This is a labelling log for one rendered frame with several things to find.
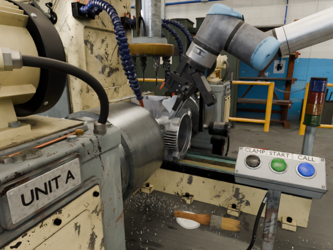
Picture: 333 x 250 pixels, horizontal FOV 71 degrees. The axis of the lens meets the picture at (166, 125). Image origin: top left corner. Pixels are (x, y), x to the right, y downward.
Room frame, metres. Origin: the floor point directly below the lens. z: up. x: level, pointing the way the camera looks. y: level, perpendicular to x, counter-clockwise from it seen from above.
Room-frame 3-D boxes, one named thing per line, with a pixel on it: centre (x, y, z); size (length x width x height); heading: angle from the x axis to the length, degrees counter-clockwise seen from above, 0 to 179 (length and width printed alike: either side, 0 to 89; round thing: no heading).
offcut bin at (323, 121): (4.71, -3.11, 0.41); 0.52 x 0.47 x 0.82; 70
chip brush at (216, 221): (0.62, -0.12, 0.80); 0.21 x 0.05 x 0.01; 72
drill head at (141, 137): (0.55, 0.17, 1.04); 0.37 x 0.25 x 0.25; 155
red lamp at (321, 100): (0.91, -0.59, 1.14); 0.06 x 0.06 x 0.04
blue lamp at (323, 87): (0.91, -0.59, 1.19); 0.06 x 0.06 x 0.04
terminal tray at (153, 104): (0.88, 0.06, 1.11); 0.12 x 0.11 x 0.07; 66
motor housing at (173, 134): (0.87, 0.02, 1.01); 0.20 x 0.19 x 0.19; 66
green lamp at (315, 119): (0.91, -0.59, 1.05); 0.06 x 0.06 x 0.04
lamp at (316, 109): (0.91, -0.59, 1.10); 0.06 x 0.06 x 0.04
